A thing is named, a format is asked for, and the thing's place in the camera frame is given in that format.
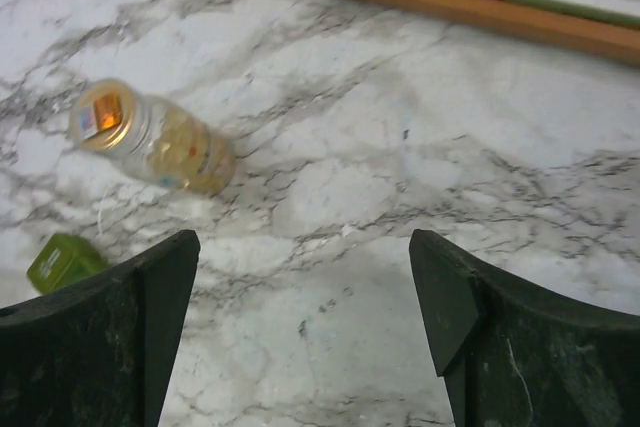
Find wooden shelf rack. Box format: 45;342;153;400
360;0;639;66

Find clear pill bottle gold lid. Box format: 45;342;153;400
69;79;236;196

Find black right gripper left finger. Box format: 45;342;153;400
1;230;200;426

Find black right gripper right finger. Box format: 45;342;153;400
409;230;639;426

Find green pill organizer box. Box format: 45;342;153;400
26;233;109;295

